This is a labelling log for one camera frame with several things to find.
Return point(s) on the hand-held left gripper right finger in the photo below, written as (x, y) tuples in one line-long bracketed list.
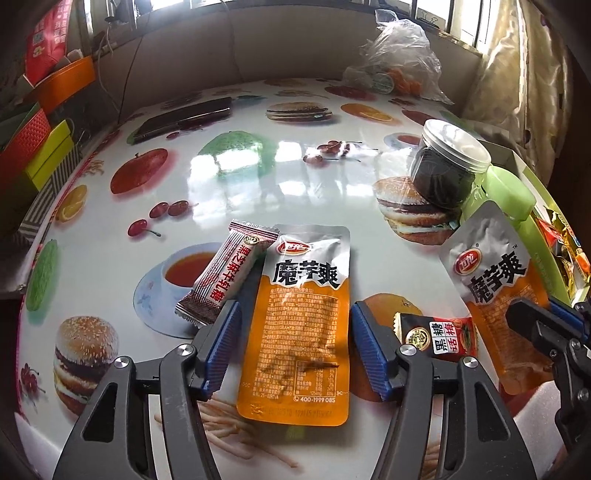
[(369, 350)]

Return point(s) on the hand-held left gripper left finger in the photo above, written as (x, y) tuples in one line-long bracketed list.
[(224, 350)]

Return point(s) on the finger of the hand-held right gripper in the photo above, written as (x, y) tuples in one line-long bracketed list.
[(531, 321), (577, 316)]

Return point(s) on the orange silver snack pouch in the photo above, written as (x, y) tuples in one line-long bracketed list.
[(295, 323), (489, 286)]

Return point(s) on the green cardboard box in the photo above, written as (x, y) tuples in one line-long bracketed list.
[(549, 265)]

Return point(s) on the red black candy packet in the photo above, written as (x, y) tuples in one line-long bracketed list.
[(438, 339)]

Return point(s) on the white brown candy packet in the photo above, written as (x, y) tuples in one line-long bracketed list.
[(226, 272)]

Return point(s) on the red snack packet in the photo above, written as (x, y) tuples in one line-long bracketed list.
[(549, 232)]

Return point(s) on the dark jar with clear lid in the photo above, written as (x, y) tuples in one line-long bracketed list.
[(443, 175)]

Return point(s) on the fruit print tablecloth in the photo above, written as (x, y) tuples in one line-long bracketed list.
[(295, 184)]

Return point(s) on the black white striped box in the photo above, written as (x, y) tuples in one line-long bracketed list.
[(39, 210)]

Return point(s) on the black phone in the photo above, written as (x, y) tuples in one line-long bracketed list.
[(184, 117)]

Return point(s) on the patterned cream curtain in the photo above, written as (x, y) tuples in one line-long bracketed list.
[(517, 78)]

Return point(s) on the yellow green box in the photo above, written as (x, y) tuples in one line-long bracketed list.
[(51, 154)]

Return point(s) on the red box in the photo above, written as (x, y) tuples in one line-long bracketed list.
[(23, 152)]

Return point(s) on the clear plastic bag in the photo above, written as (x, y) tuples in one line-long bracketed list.
[(401, 55)]

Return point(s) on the orange box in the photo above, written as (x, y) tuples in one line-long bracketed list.
[(64, 85)]

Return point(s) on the red printed bag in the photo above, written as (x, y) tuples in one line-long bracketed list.
[(46, 41)]

